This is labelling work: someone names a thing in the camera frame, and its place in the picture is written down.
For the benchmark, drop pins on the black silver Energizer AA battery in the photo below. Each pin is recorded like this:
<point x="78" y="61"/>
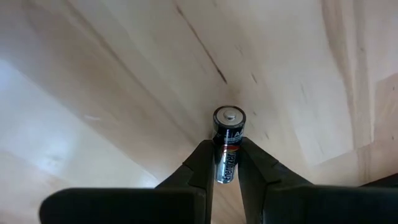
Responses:
<point x="228" y="130"/>

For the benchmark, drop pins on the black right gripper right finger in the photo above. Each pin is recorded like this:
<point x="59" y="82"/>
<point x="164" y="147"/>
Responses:
<point x="280" y="202"/>

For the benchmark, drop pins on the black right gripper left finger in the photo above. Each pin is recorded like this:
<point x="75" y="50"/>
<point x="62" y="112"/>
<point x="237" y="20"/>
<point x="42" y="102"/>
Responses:
<point x="186" y="202"/>

